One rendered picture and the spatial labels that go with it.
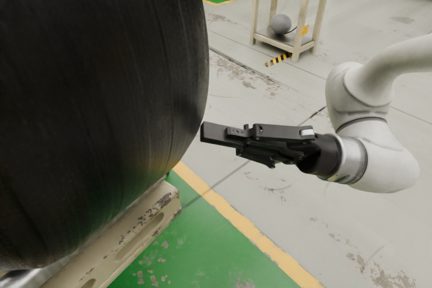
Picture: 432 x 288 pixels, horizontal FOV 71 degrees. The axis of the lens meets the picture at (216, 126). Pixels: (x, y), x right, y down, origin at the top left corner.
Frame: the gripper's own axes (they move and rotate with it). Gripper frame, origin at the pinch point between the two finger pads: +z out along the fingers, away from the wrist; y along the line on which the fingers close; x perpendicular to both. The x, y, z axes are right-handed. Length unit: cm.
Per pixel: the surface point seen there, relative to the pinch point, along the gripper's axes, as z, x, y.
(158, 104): 13.5, -7.4, -14.7
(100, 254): 13.9, -15.5, 19.4
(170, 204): 2.4, -5.4, 20.4
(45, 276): 21.2, -19.2, 16.7
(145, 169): 12.7, -10.8, -7.4
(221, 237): -46, 7, 102
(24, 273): 23.8, -18.9, 15.8
